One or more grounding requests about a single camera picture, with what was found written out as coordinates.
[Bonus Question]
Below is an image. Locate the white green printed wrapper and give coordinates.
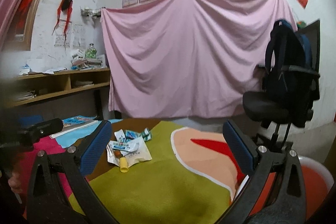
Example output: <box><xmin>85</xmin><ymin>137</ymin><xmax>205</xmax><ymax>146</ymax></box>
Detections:
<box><xmin>106</xmin><ymin>128</ymin><xmax>152</xmax><ymax>166</ymax></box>

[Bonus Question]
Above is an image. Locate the white rimmed red basin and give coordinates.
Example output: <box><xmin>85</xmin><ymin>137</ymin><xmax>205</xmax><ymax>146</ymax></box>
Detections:
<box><xmin>248</xmin><ymin>156</ymin><xmax>335</xmax><ymax>220</ymax></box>

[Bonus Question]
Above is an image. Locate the blue illustrated book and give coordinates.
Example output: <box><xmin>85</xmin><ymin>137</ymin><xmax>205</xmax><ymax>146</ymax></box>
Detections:
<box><xmin>50</xmin><ymin>115</ymin><xmax>98</xmax><ymax>139</ymax></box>

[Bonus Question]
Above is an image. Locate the black office chair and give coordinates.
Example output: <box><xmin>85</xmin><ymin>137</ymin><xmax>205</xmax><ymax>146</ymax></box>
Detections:
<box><xmin>243</xmin><ymin>19</ymin><xmax>321</xmax><ymax>128</ymax></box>

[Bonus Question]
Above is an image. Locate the green candy jar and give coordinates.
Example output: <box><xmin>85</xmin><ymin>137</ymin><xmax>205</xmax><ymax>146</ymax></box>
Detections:
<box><xmin>85</xmin><ymin>43</ymin><xmax>97</xmax><ymax>59</ymax></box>

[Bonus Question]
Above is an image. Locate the dark blue backpack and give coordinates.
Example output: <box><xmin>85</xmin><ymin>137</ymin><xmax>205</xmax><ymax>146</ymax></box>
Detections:
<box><xmin>262</xmin><ymin>19</ymin><xmax>314</xmax><ymax>101</ymax></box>

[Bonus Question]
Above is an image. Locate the pink hanging sheet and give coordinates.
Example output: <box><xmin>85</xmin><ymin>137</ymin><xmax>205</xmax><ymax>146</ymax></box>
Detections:
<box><xmin>101</xmin><ymin>0</ymin><xmax>296</xmax><ymax>119</ymax></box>

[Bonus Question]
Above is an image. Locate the wooden wall shelf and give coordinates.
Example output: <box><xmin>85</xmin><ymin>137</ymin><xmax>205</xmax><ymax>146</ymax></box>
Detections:
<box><xmin>7</xmin><ymin>68</ymin><xmax>110</xmax><ymax>107</ymax></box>

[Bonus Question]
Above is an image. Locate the red tassel wall ornament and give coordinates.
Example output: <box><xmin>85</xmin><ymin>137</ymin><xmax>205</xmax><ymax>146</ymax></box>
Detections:
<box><xmin>52</xmin><ymin>0</ymin><xmax>73</xmax><ymax>48</ymax></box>

